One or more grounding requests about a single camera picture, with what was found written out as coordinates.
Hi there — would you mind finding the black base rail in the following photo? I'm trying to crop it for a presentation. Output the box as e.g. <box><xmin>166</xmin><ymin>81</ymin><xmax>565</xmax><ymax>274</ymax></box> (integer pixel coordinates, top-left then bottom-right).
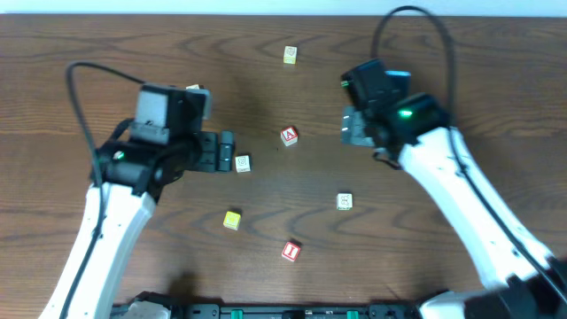
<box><xmin>109</xmin><ymin>292</ymin><xmax>422</xmax><ymax>319</ymax></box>

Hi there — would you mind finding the red letter A block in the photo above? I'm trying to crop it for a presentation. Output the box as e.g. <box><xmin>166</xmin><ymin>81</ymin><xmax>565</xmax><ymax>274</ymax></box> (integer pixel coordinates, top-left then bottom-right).
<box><xmin>280</xmin><ymin>126</ymin><xmax>299</xmax><ymax>146</ymax></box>

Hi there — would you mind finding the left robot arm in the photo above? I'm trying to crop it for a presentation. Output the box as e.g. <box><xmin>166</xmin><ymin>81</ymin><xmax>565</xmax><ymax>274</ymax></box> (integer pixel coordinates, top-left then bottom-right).
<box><xmin>41</xmin><ymin>84</ymin><xmax>235</xmax><ymax>318</ymax></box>

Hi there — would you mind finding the black cable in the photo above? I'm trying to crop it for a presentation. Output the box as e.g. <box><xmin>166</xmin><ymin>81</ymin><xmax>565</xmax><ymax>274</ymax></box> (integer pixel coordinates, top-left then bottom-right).
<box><xmin>57</xmin><ymin>60</ymin><xmax>147</xmax><ymax>319</ymax></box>
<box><xmin>369</xmin><ymin>4</ymin><xmax>567</xmax><ymax>307</ymax></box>

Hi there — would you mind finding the yellow block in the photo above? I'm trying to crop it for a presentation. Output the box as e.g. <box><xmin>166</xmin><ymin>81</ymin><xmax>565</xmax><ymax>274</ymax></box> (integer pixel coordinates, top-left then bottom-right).
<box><xmin>223</xmin><ymin>211</ymin><xmax>242</xmax><ymax>230</ymax></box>

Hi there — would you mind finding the red letter I block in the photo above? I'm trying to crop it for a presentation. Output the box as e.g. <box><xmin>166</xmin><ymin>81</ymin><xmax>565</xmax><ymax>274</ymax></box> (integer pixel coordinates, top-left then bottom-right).
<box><xmin>281</xmin><ymin>241</ymin><xmax>301</xmax><ymax>262</ymax></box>

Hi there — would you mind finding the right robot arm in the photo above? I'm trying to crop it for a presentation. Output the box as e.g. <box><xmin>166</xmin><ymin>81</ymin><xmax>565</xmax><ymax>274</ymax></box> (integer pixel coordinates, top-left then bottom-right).
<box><xmin>341</xmin><ymin>59</ymin><xmax>566</xmax><ymax>318</ymax></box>

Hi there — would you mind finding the right black cable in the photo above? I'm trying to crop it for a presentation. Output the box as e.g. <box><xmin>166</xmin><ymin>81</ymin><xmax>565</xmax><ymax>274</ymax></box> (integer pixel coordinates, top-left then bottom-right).
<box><xmin>369</xmin><ymin>4</ymin><xmax>567</xmax><ymax>307</ymax></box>

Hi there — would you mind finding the yellow-sided block far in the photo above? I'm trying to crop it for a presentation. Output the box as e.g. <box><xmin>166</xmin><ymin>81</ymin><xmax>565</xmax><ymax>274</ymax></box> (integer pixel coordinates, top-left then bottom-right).
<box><xmin>283</xmin><ymin>46</ymin><xmax>298</xmax><ymax>65</ymax></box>

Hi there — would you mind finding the left black cable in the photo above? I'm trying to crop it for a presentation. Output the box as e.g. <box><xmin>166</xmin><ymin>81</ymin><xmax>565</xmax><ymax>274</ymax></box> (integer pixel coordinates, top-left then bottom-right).
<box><xmin>57</xmin><ymin>60</ymin><xmax>147</xmax><ymax>319</ymax></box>

